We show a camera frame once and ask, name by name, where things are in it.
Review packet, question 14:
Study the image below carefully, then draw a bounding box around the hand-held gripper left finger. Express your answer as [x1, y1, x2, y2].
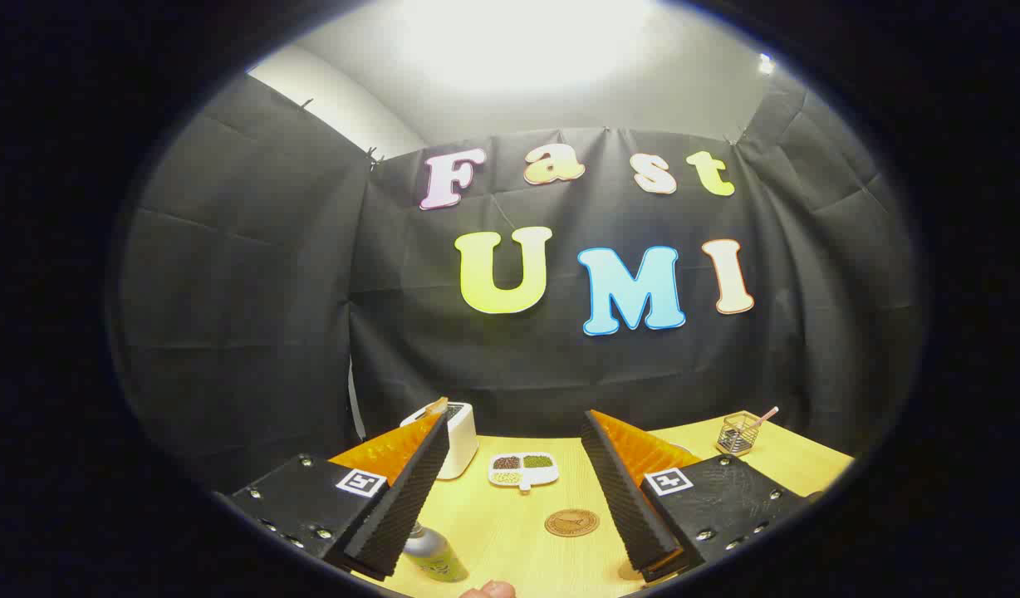
[226, 411, 451, 582]

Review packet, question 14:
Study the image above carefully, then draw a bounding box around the black backdrop cloth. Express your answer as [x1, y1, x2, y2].
[115, 71, 926, 499]

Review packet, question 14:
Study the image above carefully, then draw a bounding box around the wire mesh holder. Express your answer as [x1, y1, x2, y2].
[716, 411, 762, 457]

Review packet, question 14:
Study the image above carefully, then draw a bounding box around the silver juice bottle green label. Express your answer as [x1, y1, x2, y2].
[403, 524, 470, 583]

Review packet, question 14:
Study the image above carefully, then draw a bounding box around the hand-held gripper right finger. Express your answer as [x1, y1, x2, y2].
[581, 409, 814, 584]

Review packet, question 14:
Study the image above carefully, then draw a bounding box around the white divided dish of beans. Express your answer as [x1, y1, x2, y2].
[488, 452, 560, 493]

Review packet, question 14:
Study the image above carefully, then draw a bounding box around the white toaster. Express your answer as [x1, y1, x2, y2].
[400, 402, 479, 481]

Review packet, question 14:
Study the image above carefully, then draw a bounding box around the round brown coaster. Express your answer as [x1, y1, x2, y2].
[545, 508, 600, 537]

